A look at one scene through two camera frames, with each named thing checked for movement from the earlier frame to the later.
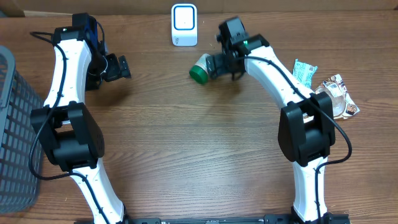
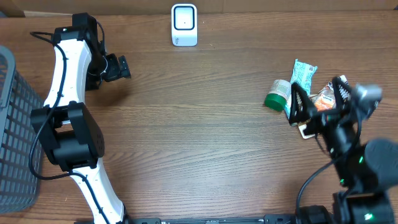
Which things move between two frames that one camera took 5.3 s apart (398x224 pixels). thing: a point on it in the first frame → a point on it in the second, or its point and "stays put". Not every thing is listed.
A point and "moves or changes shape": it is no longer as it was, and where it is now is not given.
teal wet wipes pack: (304, 72) stays put
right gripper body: (224, 66) → (316, 124)
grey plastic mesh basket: (20, 190) stays put
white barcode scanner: (184, 23) stays put
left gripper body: (113, 70) stays put
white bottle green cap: (199, 72) moves or changes shape
